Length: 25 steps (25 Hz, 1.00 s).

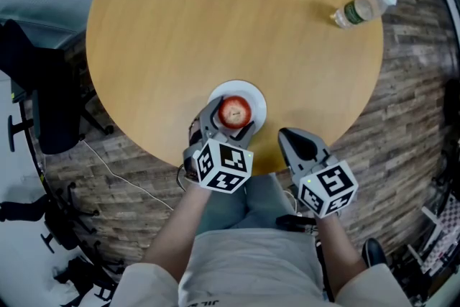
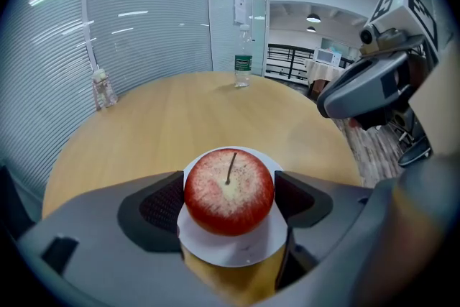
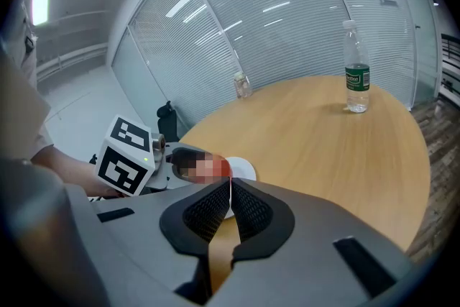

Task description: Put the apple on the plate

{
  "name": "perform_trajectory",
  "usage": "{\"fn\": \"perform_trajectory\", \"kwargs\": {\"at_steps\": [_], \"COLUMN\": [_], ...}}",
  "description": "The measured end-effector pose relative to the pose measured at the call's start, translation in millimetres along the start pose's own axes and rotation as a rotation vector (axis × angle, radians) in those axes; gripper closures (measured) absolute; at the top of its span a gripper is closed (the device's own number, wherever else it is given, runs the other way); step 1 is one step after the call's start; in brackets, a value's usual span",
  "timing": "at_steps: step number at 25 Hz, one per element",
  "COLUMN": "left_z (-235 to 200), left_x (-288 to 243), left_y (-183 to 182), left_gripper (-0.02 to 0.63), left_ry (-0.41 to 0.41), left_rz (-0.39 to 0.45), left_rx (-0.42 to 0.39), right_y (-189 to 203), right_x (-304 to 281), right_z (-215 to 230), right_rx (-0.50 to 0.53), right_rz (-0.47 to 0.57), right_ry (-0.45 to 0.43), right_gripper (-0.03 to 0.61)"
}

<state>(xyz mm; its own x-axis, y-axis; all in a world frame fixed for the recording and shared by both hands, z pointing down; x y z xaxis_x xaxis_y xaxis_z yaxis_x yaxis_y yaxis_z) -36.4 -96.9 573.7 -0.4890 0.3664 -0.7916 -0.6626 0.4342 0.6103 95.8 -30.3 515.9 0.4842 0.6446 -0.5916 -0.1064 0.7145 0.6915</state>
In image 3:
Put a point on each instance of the black metal rack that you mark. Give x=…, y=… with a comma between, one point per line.
x=451, y=61

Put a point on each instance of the black office chair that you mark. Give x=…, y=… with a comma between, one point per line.
x=168, y=122

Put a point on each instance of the clear water bottle green label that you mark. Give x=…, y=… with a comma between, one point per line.
x=357, y=82

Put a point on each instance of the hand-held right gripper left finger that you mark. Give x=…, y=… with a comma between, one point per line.
x=143, y=244

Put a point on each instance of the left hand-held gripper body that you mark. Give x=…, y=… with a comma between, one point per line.
x=124, y=158

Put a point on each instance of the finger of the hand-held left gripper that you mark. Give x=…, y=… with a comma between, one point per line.
x=169, y=180
x=187, y=148

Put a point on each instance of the small clear glass jar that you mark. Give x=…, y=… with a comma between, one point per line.
x=243, y=85

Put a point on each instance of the person's left forearm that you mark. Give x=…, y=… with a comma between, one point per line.
x=68, y=169

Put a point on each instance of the white plate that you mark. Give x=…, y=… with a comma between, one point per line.
x=244, y=169

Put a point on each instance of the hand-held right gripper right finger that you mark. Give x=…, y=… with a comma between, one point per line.
x=305, y=255

